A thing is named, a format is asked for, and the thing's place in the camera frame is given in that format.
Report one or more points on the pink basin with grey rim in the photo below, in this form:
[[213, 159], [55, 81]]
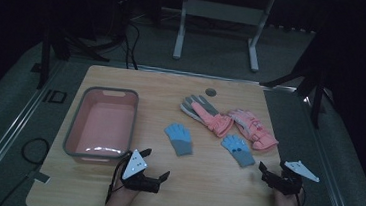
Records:
[[104, 123]]

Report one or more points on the white desk frame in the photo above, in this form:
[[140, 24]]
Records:
[[224, 12]]

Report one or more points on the black tripod stand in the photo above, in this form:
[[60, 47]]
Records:
[[65, 44], [313, 84]]

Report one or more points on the plain blue knit glove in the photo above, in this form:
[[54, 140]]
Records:
[[178, 138]]

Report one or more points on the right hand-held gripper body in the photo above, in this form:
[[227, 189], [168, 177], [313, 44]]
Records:
[[289, 179]]

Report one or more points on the person's right hand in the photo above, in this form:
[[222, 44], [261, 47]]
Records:
[[288, 201]]

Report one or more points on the pink glove with white stripe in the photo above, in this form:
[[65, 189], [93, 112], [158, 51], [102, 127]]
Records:
[[252, 129]]

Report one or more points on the grey tape piece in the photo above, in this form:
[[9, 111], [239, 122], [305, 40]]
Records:
[[40, 177]]

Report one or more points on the grey round table grommet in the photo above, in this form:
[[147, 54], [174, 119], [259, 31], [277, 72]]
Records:
[[210, 92]]

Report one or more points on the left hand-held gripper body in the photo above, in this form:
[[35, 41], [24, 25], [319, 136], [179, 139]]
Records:
[[135, 165]]

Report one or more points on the person's left hand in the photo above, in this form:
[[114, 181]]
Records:
[[123, 191]]

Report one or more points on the pink glove with grey palm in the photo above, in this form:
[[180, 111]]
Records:
[[205, 114]]

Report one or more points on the metal floor rail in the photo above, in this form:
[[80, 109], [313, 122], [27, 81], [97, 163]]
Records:
[[331, 183], [3, 144]]

